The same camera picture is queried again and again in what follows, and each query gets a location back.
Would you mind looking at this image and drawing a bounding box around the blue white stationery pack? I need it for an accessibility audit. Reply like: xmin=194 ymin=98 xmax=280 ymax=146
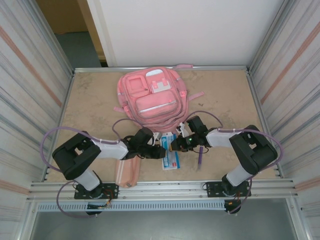
xmin=160 ymin=132 xmax=181 ymax=171

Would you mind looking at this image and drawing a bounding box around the purple pen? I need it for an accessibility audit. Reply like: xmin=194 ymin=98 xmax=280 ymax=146
xmin=197 ymin=146 xmax=204 ymax=171

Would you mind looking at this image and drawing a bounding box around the pink pencil case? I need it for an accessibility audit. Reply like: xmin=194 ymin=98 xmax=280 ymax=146
xmin=114 ymin=157 xmax=142 ymax=188

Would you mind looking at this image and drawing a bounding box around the pink school backpack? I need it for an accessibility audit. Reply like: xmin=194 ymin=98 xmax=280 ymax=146
xmin=113 ymin=63 xmax=206 ymax=137

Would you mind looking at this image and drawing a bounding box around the corrugated plastic side panel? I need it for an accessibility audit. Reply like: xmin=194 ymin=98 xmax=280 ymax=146
xmin=249 ymin=0 xmax=320 ymax=213
xmin=0 ymin=0 xmax=73 ymax=221

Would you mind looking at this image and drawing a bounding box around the brown wooden door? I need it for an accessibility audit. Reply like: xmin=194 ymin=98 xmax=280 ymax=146
xmin=36 ymin=0 xmax=109 ymax=67

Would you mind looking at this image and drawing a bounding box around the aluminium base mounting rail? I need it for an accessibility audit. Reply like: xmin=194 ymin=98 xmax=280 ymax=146
xmin=29 ymin=178 xmax=300 ymax=201

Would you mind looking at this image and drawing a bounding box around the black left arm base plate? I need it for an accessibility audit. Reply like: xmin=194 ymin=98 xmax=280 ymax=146
xmin=74 ymin=182 xmax=120 ymax=200

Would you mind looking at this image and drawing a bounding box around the grey slotted cable duct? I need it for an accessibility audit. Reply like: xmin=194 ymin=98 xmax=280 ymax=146
xmin=37 ymin=201 xmax=226 ymax=212

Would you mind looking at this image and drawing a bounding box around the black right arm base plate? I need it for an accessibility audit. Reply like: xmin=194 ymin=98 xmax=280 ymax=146
xmin=205 ymin=180 xmax=252 ymax=198

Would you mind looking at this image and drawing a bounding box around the aluminium table end rail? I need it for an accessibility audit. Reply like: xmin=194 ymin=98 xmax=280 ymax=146
xmin=73 ymin=65 xmax=248 ymax=74

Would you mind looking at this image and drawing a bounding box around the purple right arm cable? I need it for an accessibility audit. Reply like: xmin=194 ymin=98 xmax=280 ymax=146
xmin=184 ymin=110 xmax=285 ymax=215

